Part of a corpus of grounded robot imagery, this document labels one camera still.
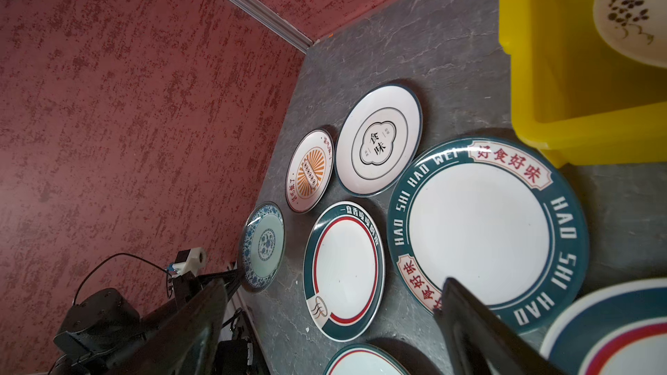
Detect white plate clover emblem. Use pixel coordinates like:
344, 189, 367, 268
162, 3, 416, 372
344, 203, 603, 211
335, 83, 424, 198

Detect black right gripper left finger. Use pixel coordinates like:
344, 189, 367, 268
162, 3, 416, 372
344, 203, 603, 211
105, 283, 226, 374

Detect green red rim plate right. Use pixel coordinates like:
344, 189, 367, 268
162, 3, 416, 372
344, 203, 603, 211
540, 278, 666, 374

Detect large white plate red characters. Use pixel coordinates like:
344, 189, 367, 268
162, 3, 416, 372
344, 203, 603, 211
324, 344, 409, 375

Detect white plate orange sunburst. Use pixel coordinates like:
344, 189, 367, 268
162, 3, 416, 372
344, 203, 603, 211
285, 128, 335, 214

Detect green rim hao shi plate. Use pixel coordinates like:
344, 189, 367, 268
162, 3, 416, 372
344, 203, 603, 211
387, 136, 590, 333

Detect green red rim plate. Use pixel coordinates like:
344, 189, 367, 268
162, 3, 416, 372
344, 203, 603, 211
540, 278, 666, 374
303, 201, 387, 343

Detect left aluminium corner post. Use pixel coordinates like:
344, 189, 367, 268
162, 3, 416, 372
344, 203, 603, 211
228, 0, 314, 54

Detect blue white porcelain plate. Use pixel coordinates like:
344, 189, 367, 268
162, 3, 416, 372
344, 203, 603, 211
238, 201, 286, 293

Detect small cream floral plate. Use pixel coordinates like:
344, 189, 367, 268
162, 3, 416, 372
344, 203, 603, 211
592, 0, 666, 69

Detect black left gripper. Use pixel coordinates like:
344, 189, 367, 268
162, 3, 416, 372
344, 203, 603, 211
171, 269, 244, 312

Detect yellow plastic bin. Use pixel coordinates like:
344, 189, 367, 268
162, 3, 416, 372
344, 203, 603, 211
499, 0, 666, 166

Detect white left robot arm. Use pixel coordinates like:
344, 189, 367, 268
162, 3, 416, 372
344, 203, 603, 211
50, 270, 270, 374

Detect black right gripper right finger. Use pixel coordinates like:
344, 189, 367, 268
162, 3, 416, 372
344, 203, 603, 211
434, 278, 562, 374

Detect green red rim plate left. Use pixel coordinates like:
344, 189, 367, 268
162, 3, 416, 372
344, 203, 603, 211
303, 201, 387, 343

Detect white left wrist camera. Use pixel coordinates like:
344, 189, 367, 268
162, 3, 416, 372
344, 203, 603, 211
167, 248, 207, 278

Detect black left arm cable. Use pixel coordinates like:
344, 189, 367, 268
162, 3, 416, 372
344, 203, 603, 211
71, 252, 175, 306

